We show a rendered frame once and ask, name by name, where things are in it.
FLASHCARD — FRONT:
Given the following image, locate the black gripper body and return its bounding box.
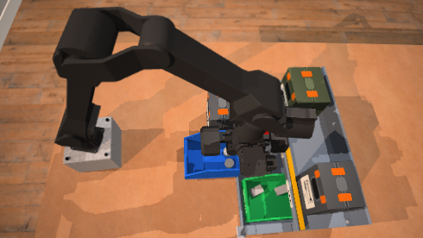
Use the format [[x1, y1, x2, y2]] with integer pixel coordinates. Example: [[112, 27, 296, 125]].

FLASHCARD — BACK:
[[200, 123, 289, 156]]

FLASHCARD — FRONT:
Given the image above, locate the blue bin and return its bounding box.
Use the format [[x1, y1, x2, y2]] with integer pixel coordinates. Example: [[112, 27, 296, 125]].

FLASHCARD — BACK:
[[184, 132, 240, 179]]

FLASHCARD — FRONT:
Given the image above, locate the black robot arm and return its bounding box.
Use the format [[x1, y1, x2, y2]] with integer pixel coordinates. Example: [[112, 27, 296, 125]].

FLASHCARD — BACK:
[[53, 7, 318, 178]]

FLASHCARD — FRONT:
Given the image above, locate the yellow long thin bar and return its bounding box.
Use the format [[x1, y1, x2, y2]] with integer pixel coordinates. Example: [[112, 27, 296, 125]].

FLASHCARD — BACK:
[[286, 148, 306, 230]]

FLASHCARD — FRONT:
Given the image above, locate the green open bin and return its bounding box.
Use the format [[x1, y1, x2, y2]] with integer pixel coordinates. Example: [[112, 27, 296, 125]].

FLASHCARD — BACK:
[[241, 173, 293, 222]]

